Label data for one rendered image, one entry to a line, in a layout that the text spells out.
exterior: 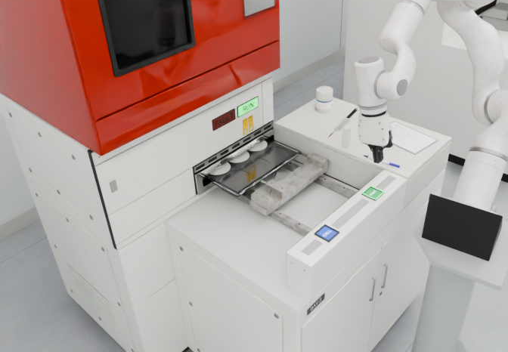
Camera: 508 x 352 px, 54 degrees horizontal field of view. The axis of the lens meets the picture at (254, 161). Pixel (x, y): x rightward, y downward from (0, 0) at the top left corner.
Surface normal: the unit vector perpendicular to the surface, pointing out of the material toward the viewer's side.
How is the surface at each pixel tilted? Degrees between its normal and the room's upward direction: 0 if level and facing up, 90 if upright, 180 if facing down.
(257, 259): 0
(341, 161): 90
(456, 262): 0
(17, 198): 90
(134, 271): 90
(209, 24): 90
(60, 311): 0
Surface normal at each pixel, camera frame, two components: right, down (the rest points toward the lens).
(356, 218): -0.04, -0.83
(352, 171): -0.68, 0.44
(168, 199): 0.73, 0.36
